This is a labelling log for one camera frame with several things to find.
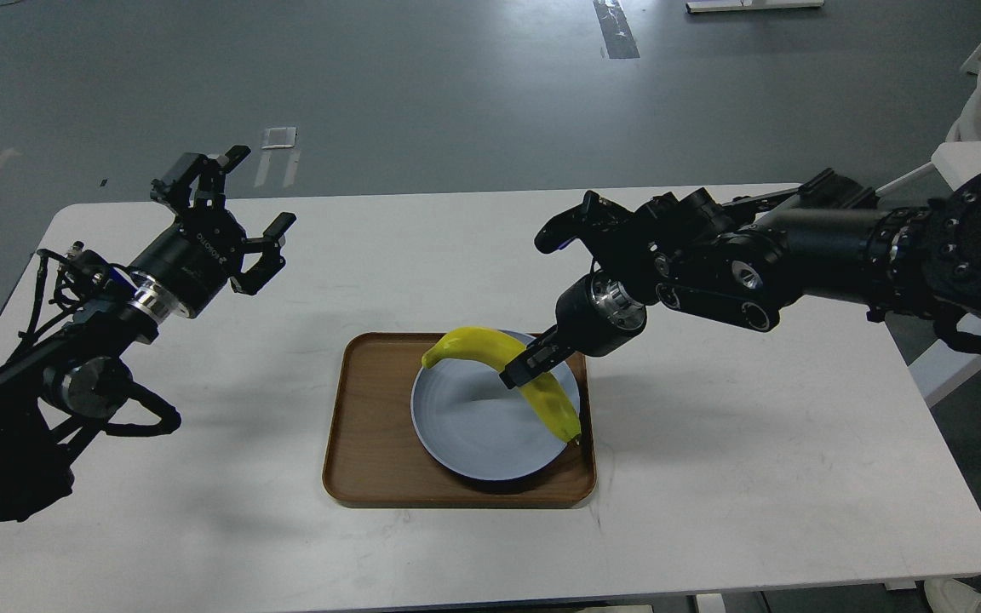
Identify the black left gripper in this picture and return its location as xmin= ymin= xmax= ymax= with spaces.
xmin=129 ymin=145 xmax=296 ymax=318

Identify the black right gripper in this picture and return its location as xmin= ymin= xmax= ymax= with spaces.
xmin=499 ymin=274 xmax=647 ymax=389

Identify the yellow banana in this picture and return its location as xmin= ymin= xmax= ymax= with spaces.
xmin=421 ymin=326 xmax=582 ymax=443

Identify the light blue plate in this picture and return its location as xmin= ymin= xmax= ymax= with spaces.
xmin=411 ymin=331 xmax=581 ymax=482

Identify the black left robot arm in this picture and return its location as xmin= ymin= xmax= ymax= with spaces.
xmin=0 ymin=145 xmax=295 ymax=521

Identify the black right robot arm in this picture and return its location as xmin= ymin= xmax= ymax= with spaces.
xmin=501 ymin=169 xmax=981 ymax=388

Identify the brown wooden tray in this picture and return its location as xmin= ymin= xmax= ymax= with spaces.
xmin=322 ymin=331 xmax=597 ymax=509

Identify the white board on floor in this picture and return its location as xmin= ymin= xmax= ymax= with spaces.
xmin=685 ymin=0 xmax=826 ymax=15

